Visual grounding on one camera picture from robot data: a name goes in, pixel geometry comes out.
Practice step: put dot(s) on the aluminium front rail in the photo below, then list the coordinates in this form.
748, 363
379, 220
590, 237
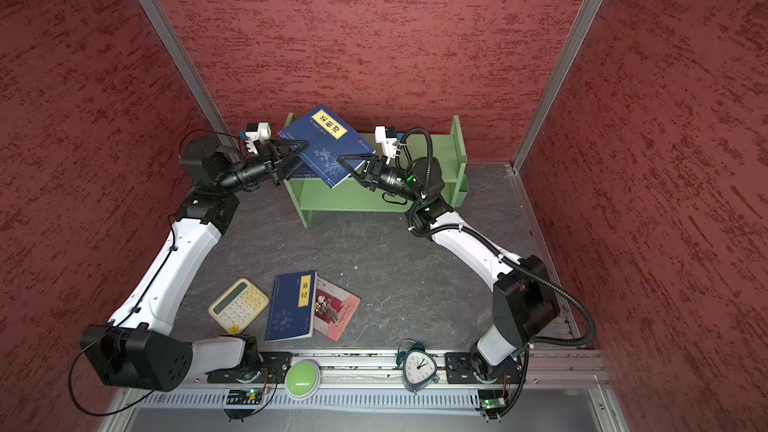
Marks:
376, 368

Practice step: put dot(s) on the blue book Yijing yellow label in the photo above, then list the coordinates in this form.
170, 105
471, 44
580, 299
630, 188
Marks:
291, 314

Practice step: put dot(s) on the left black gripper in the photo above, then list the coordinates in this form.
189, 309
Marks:
275, 160

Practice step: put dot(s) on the green round push button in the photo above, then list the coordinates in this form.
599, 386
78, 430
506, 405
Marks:
303, 380

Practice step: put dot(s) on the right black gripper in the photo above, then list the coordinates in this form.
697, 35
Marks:
370, 177

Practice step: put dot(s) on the blue book Xiaolin Guangji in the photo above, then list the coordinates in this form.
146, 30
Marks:
300, 170

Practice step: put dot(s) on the cream yellow calculator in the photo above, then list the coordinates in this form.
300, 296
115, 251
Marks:
236, 308

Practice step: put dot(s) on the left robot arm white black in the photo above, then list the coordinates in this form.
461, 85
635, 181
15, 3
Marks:
134, 348

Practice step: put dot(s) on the small circuit board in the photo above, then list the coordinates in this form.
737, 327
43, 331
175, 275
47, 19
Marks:
241, 404
492, 403

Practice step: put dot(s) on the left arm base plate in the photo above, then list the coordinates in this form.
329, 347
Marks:
264, 368

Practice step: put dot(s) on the teal triangular alarm clock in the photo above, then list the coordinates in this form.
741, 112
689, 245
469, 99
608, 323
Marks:
419, 369

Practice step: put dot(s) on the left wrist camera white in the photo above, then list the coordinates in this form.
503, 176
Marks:
254, 135

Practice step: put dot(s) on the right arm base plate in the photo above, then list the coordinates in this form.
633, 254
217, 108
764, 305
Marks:
470, 368

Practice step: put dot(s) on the red magazine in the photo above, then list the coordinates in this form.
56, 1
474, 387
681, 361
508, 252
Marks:
333, 309

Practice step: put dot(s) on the right small circuit board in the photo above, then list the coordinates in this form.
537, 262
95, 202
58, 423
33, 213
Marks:
492, 403

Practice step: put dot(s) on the left small circuit board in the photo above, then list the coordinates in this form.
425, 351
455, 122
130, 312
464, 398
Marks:
241, 404

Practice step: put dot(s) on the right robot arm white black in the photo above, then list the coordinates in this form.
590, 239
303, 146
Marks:
523, 302

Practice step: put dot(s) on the green wooden two-tier shelf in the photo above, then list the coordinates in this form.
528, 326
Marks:
417, 172

